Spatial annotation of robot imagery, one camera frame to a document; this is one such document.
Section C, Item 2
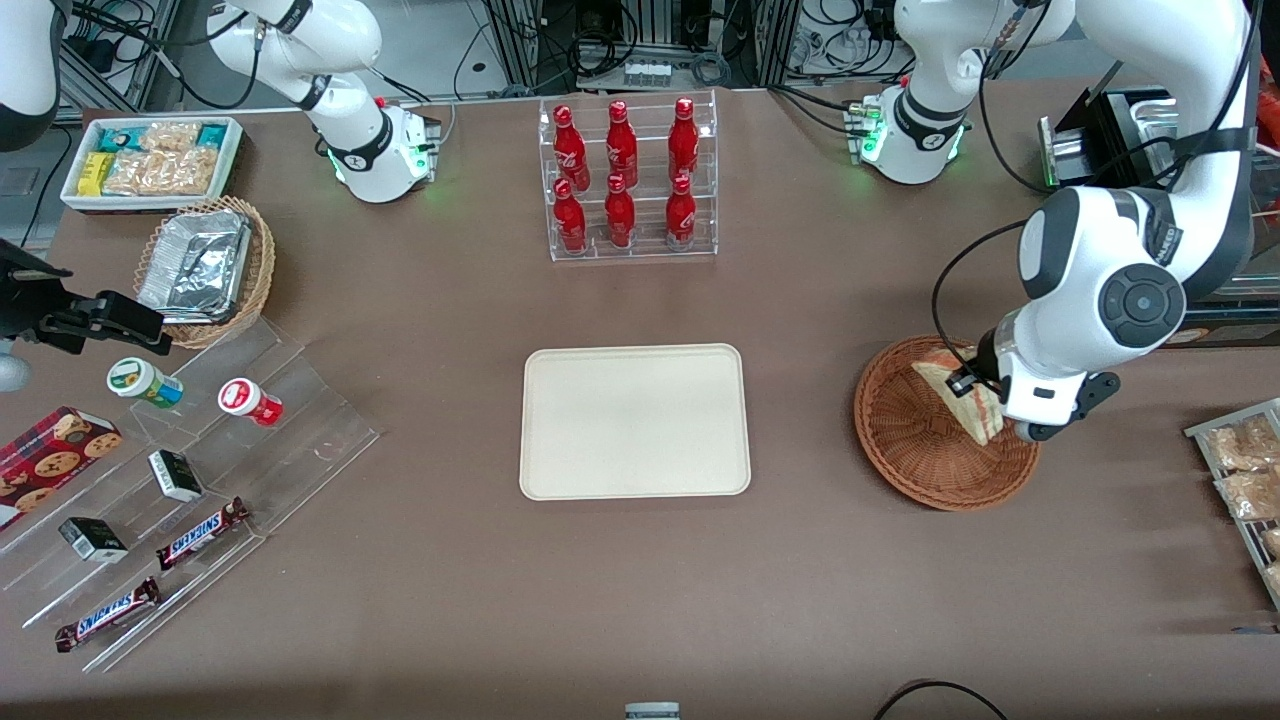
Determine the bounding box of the triangle sandwich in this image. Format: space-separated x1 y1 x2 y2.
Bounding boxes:
911 358 1007 447

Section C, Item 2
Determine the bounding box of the aluminium foil container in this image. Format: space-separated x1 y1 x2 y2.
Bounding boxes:
138 210 251 324

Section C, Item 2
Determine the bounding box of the red lid cup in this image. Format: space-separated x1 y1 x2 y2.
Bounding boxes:
218 378 284 428

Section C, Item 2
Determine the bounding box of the large clear cracker bag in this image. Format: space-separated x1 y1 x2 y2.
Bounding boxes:
103 148 221 197

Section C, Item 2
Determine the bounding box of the small black carton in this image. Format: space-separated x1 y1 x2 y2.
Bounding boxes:
58 517 129 563
148 450 204 503

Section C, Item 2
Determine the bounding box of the clear bag of pastries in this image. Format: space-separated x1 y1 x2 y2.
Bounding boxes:
1214 470 1280 522
1205 415 1280 472

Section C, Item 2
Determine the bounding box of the black machine yellow panel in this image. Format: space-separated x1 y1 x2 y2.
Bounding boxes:
1038 88 1280 349

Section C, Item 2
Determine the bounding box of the red cookie box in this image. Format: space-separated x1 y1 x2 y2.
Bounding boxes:
0 406 123 532

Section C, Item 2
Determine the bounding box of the black floor cable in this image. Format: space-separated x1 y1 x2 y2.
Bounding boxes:
873 680 1011 720

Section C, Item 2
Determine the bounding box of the clear acrylic bottle rack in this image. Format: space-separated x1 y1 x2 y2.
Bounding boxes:
538 90 719 263

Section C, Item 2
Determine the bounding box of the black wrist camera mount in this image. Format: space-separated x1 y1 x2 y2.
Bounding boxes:
0 240 74 343

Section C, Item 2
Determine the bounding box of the small clear cracker bag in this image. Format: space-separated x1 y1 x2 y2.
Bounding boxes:
140 122 201 153

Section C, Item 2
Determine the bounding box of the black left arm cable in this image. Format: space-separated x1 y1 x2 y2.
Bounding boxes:
931 218 1031 373

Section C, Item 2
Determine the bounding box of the red cola bottle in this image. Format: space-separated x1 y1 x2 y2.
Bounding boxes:
665 175 697 249
604 173 637 249
668 97 700 184
553 104 591 191
553 178 588 254
606 100 639 189

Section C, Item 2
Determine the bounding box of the white plastic snack bin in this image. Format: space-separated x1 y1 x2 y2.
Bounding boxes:
60 116 246 214

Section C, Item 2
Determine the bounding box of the clear acrylic stepped display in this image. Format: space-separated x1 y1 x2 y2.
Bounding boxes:
0 318 382 674

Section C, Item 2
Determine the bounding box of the cream rectangular tray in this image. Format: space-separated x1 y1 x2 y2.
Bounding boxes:
519 343 752 501

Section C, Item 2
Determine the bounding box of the snickers chocolate bar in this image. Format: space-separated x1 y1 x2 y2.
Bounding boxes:
155 497 251 572
55 577 162 653

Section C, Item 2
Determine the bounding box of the green lid cup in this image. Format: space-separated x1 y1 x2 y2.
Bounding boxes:
107 357 185 410

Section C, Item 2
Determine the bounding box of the grey wire tray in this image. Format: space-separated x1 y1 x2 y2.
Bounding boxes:
1185 398 1280 611

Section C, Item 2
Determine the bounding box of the round brown wicker basket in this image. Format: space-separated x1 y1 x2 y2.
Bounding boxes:
854 335 1042 512

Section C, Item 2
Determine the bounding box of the light wicker basket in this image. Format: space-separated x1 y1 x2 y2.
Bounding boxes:
133 195 276 350

